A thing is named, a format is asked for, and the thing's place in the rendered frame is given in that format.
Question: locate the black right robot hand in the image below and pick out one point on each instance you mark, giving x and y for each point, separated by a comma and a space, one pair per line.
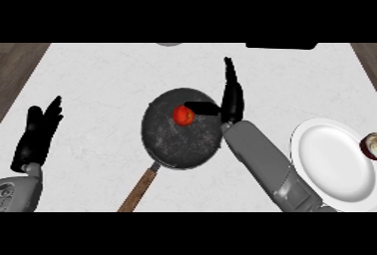
231, 99

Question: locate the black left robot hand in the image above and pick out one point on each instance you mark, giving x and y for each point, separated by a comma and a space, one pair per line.
37, 139

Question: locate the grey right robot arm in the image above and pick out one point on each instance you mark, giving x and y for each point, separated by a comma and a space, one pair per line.
275, 166

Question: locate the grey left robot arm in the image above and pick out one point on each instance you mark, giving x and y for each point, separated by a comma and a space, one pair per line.
21, 191

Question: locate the red tomato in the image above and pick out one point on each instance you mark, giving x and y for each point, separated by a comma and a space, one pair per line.
183, 115

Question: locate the white plate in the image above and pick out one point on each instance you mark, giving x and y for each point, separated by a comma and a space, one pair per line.
333, 164

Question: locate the black appliance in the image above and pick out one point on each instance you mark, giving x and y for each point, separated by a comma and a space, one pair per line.
281, 46

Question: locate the grey round object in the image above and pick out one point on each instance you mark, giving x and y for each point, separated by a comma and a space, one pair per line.
169, 44

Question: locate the dark red onion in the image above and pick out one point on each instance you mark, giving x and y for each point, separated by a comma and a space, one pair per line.
370, 145

